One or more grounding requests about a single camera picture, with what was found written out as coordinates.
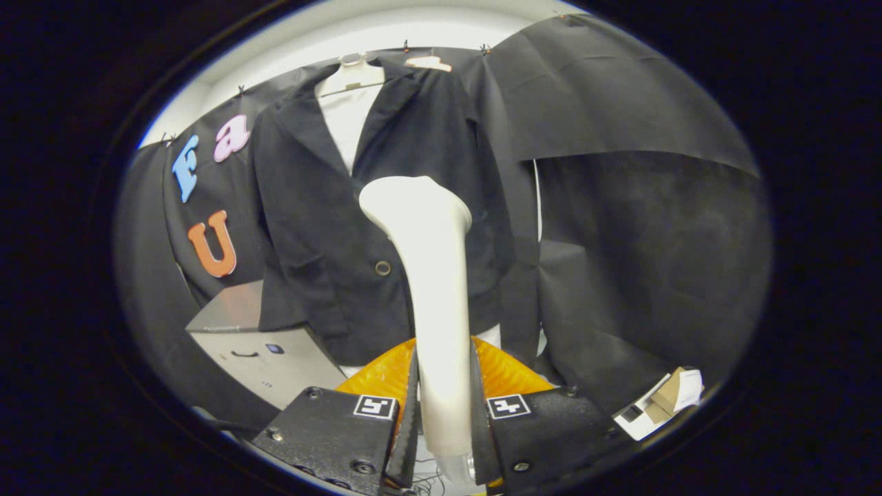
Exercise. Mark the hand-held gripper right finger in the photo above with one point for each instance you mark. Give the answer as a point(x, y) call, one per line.
point(481, 441)

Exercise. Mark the white mannequin torso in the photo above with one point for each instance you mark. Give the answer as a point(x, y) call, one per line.
point(351, 124)

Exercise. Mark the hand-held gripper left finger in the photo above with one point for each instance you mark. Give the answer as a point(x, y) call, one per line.
point(408, 441)

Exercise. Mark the black jacket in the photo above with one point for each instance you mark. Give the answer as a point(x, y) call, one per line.
point(317, 241)

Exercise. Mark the black backdrop cloth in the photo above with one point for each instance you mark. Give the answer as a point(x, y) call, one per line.
point(654, 241)

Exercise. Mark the white garment steamer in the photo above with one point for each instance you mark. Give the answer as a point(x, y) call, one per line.
point(441, 310)

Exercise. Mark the grey cabinet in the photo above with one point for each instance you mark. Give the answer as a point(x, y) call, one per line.
point(275, 372)

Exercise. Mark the small cardboard box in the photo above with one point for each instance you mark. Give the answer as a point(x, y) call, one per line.
point(672, 393)

